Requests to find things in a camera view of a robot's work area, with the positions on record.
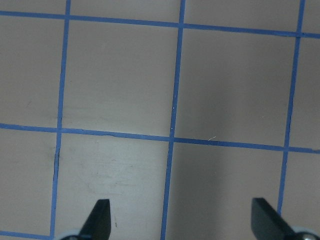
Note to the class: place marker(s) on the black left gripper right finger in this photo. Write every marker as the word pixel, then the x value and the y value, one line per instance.
pixel 267 224

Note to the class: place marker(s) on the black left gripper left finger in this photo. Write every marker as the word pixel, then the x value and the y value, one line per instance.
pixel 97 225

